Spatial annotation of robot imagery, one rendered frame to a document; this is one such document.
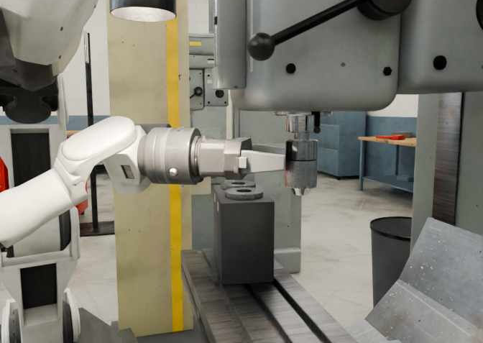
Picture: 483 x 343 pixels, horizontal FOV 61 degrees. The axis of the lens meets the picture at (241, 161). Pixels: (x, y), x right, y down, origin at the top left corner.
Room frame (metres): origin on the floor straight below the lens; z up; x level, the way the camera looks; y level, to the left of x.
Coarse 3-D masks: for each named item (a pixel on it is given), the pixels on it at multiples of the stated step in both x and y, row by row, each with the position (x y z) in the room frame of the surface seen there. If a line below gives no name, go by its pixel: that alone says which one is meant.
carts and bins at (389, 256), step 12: (396, 216) 2.60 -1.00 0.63; (372, 228) 2.35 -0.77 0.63; (384, 228) 2.57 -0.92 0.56; (396, 228) 2.59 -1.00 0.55; (408, 228) 2.58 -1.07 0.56; (372, 240) 2.37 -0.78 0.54; (384, 240) 2.25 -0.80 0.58; (396, 240) 2.19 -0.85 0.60; (408, 240) 2.15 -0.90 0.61; (372, 252) 2.38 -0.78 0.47; (384, 252) 2.25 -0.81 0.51; (396, 252) 2.20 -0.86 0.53; (408, 252) 2.16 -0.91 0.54; (372, 264) 2.38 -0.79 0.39; (384, 264) 2.26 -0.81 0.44; (396, 264) 2.20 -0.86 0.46; (372, 276) 2.39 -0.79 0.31; (384, 276) 2.26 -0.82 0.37; (396, 276) 2.20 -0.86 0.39; (384, 288) 2.26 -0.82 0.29
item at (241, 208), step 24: (216, 192) 0.99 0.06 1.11; (240, 192) 0.92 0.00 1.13; (264, 192) 0.99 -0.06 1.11; (216, 216) 0.98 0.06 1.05; (240, 216) 0.88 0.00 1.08; (264, 216) 0.89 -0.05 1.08; (216, 240) 0.99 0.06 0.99; (240, 240) 0.88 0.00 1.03; (264, 240) 0.89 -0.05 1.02; (240, 264) 0.88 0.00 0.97; (264, 264) 0.89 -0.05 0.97
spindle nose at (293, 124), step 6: (288, 120) 0.59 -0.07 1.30; (294, 120) 0.59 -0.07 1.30; (300, 120) 0.58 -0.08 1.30; (306, 120) 0.58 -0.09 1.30; (312, 120) 0.58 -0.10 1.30; (288, 126) 0.59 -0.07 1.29; (294, 126) 0.59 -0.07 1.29; (300, 126) 0.58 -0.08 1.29; (306, 126) 0.58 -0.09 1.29; (312, 126) 0.58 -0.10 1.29; (300, 132) 0.58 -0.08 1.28; (306, 132) 0.58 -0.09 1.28
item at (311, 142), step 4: (288, 140) 0.60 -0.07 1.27; (292, 140) 0.59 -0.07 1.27; (296, 140) 0.59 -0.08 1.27; (300, 140) 0.58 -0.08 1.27; (304, 140) 0.58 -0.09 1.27; (308, 140) 0.58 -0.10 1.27; (312, 140) 0.59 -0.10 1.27; (316, 140) 0.60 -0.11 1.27; (288, 144) 0.59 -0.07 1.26; (292, 144) 0.59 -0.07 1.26; (296, 144) 0.58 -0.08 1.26; (300, 144) 0.58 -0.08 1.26; (304, 144) 0.58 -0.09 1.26; (308, 144) 0.58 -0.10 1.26; (312, 144) 0.59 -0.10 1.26; (316, 144) 0.59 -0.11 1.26
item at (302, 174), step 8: (288, 152) 0.59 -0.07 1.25; (296, 152) 0.58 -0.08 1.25; (304, 152) 0.58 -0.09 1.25; (312, 152) 0.59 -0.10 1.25; (288, 160) 0.59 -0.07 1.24; (296, 160) 0.59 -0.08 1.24; (304, 160) 0.58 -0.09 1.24; (312, 160) 0.59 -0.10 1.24; (288, 168) 0.59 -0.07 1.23; (296, 168) 0.58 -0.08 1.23; (304, 168) 0.58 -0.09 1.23; (312, 168) 0.59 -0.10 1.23; (288, 176) 0.59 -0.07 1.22; (296, 176) 0.58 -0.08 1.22; (304, 176) 0.58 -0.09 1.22; (312, 176) 0.59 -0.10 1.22; (288, 184) 0.59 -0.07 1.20; (296, 184) 0.58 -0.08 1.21; (304, 184) 0.58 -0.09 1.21; (312, 184) 0.59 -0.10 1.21
